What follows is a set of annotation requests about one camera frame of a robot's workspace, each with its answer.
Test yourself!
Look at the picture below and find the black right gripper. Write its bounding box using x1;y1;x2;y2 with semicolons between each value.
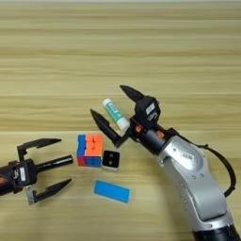
89;84;168;156

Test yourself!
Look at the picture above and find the left black box white label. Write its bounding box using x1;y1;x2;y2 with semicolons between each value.
11;158;39;189

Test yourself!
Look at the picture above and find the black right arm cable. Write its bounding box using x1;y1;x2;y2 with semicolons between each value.
193;143;237;199

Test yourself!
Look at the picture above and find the black box white label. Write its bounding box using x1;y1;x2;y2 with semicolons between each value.
11;158;39;189
134;95;162;130

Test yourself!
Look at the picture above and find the right black box white label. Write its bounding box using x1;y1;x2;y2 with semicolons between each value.
134;95;162;130

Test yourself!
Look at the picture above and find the small black white cube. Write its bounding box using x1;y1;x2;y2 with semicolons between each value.
101;149;121;172

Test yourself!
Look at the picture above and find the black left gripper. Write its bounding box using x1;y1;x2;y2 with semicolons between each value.
0;137;72;207

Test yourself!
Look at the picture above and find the colourful puzzle cube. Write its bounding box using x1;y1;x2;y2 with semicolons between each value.
75;133;104;169

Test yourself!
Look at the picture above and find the green white glue stick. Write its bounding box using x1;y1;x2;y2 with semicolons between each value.
102;97;131;133

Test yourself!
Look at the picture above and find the blue rectangular block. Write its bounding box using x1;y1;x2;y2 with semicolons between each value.
92;179;132;204

